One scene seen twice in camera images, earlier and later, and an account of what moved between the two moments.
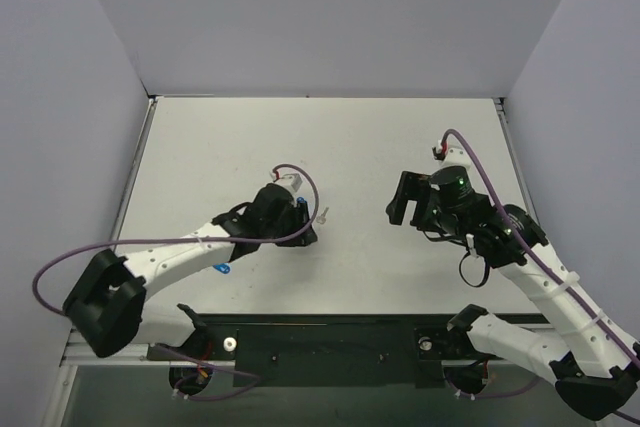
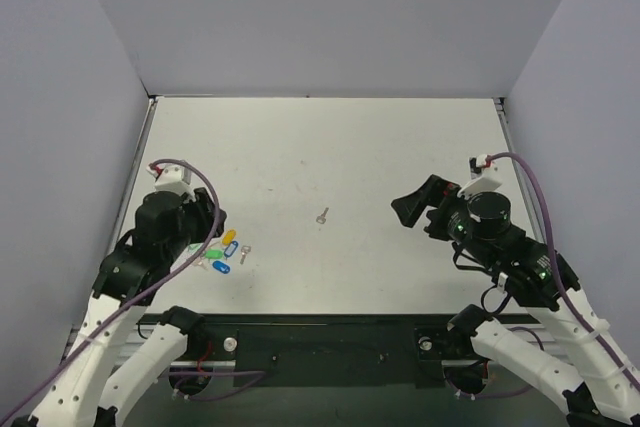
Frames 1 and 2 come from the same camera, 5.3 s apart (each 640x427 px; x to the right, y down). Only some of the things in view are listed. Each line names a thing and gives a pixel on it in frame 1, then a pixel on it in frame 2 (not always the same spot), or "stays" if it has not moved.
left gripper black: [300, 226] → [205, 217]
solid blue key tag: [223, 268] stays
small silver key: [322, 219] stays
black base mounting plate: [328, 351] stays
